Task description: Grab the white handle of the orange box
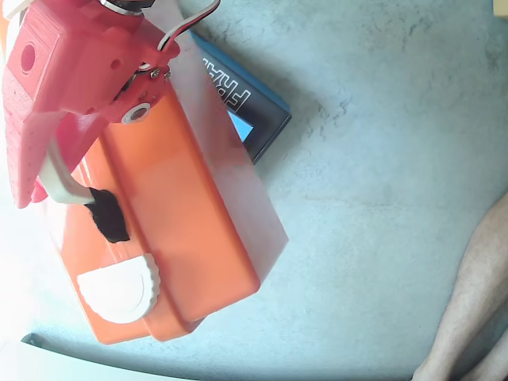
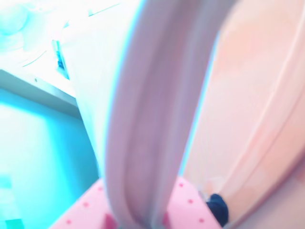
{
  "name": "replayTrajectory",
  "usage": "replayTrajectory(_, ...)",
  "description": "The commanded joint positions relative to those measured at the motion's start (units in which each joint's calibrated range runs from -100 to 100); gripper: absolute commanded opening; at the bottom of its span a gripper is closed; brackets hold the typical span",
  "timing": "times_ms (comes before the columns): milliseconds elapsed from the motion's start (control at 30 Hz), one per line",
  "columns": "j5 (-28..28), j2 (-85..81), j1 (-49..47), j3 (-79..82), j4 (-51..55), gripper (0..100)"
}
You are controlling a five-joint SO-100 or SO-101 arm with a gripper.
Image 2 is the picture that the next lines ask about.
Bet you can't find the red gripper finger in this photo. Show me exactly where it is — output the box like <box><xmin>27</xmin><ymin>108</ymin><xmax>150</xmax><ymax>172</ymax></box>
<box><xmin>163</xmin><ymin>176</ymin><xmax>224</xmax><ymax>229</ymax></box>
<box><xmin>50</xmin><ymin>178</ymin><xmax>118</xmax><ymax>229</ymax></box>

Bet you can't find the white box handle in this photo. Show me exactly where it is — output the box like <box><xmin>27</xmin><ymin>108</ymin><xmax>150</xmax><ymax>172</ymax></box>
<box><xmin>104</xmin><ymin>0</ymin><xmax>231</xmax><ymax>229</ymax></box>

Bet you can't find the black handle pivot knob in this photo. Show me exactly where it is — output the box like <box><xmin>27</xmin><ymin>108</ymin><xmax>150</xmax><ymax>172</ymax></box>
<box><xmin>205</xmin><ymin>193</ymin><xmax>230</xmax><ymax>228</ymax></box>

